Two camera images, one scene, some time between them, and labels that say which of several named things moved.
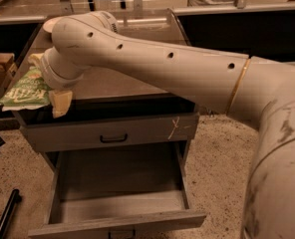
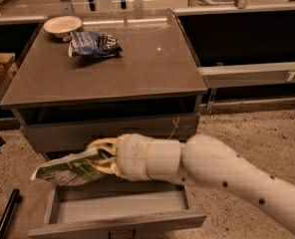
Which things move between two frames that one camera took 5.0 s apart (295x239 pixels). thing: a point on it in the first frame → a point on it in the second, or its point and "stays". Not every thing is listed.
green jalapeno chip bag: [31, 91] → [72, 172]
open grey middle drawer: [118, 192] stays
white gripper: [50, 71] → [133, 157]
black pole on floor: [15, 198] stays
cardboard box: [1, 69] stays
